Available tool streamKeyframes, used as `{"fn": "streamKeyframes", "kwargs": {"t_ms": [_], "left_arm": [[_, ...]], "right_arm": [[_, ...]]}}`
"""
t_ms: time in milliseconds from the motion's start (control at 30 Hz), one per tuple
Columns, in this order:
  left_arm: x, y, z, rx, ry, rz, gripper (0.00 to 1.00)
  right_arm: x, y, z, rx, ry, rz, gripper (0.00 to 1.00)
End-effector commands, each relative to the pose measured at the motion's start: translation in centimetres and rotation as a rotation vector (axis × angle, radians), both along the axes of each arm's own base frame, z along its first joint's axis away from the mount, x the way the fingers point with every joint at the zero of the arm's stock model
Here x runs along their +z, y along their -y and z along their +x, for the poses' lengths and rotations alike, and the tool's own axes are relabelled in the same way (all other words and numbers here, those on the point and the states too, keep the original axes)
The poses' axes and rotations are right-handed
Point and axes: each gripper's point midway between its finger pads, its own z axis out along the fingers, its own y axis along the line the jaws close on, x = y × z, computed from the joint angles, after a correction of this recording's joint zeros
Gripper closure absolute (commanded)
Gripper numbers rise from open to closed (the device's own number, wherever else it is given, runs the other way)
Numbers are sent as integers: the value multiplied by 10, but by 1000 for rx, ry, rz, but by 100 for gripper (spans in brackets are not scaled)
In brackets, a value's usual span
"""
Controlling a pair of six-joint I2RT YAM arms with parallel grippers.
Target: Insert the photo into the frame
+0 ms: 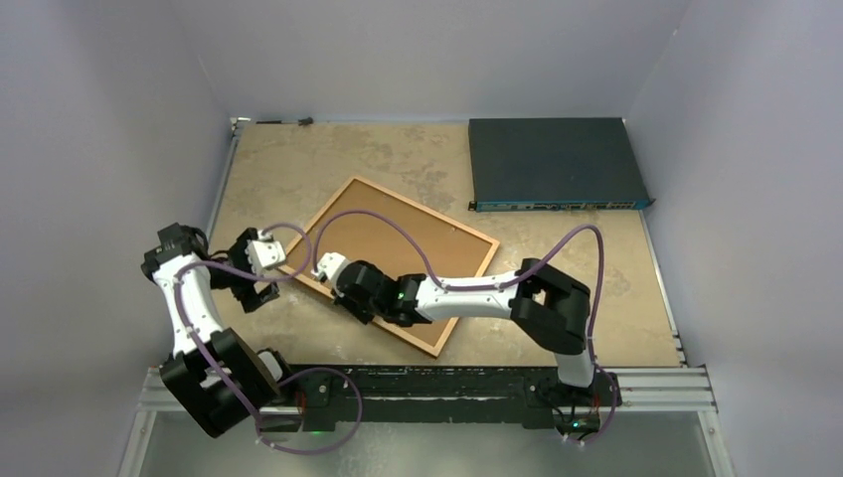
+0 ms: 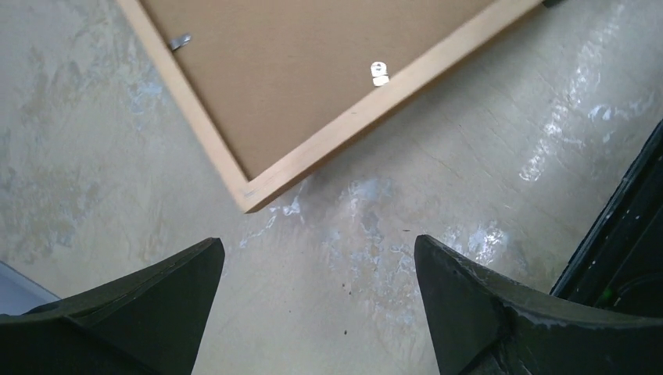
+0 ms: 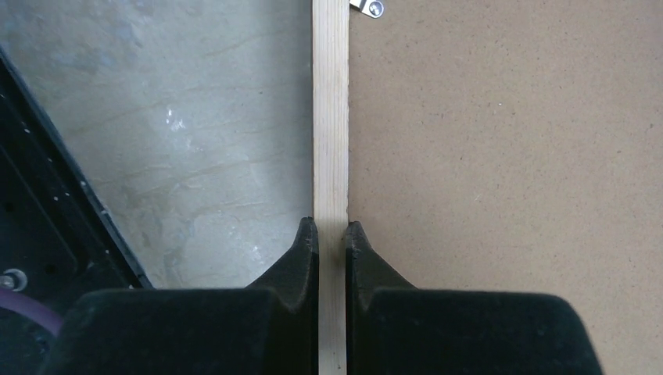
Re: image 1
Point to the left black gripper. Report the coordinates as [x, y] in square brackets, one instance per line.
[251, 298]

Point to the black mounting plate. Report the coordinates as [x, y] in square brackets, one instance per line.
[532, 397]

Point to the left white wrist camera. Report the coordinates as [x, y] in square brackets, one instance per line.
[265, 253]

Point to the aluminium rail base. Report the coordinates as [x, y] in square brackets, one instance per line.
[640, 389]

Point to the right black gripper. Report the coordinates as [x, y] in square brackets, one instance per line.
[346, 300]

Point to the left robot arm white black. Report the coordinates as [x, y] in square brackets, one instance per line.
[211, 371]

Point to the dark blue network switch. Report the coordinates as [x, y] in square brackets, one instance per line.
[553, 164]

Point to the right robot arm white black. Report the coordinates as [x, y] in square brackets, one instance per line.
[551, 307]

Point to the wooden picture frame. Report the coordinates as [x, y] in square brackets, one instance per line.
[297, 340]

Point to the brown cardboard backing board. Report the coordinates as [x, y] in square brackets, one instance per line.
[363, 220]

